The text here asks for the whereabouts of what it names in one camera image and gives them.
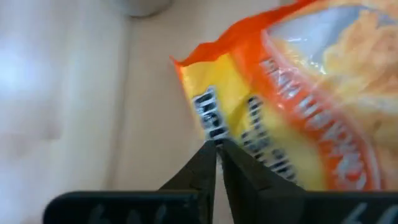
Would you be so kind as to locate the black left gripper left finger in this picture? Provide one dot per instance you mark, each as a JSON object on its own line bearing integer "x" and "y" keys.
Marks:
{"x": 200, "y": 177}

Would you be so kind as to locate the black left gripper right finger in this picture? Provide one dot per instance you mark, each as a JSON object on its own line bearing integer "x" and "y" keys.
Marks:
{"x": 255, "y": 196}

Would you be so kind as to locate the orange Maruchan chicken ramen pack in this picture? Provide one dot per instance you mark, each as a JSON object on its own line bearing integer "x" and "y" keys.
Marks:
{"x": 280, "y": 93}

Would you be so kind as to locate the translucent plastic storage bin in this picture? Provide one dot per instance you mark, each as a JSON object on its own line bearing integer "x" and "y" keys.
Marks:
{"x": 46, "y": 93}

